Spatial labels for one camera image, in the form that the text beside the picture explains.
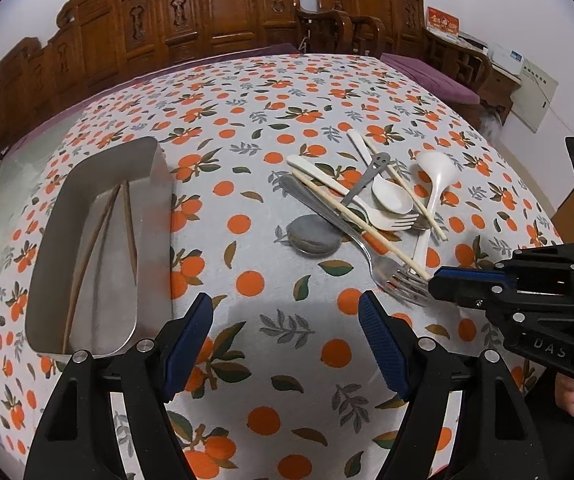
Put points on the white box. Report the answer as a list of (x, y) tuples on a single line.
[(506, 59)]

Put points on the metal fork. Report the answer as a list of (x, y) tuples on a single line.
[(362, 247)]

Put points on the white plastic bag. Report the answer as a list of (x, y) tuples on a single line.
[(492, 122)]

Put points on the long carved wooden bench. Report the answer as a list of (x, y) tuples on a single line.
[(177, 15)]

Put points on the wooden armchair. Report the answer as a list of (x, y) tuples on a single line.
[(467, 65)]

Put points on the cream chopstick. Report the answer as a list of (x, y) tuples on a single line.
[(334, 203), (417, 204)]

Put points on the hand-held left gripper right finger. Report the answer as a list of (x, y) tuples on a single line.
[(381, 342)]

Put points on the red wall sign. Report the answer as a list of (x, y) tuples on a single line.
[(442, 21)]

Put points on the rectangular metal tray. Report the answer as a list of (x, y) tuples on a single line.
[(154, 240)]

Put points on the wooden chair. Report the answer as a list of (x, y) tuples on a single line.
[(319, 30), (369, 35)]

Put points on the person's right hand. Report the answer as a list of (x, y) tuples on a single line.
[(569, 395)]

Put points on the white plastic spoon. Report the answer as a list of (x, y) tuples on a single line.
[(392, 197)]

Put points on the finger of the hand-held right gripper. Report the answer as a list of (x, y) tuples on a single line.
[(467, 286)]

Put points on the orange print tablecloth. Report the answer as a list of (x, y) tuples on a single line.
[(267, 110)]

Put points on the white wall panel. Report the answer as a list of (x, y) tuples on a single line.
[(534, 95)]

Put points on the white plastic fork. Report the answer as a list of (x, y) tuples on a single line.
[(392, 220)]

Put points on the brown wooden chopstick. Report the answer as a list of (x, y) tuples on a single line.
[(98, 247), (130, 230), (87, 265)]

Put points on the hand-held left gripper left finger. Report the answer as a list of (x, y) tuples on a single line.
[(193, 337)]

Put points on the purple seat cushion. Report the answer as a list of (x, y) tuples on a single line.
[(432, 77)]

